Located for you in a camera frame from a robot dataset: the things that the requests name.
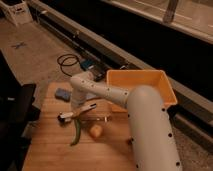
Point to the green chili pepper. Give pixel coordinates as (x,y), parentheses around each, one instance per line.
(76,139)

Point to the silver metal fork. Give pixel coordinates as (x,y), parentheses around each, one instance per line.
(104,119)

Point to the black chair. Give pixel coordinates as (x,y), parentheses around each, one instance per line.
(16,110)

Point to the blue black electronic box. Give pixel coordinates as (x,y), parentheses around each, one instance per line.
(97,70)

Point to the white cardboard box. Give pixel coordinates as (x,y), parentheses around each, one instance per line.
(17,14)

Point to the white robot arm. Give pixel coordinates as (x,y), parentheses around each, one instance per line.
(146,95)

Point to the yellow plastic bin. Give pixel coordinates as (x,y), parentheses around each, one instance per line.
(129,79)

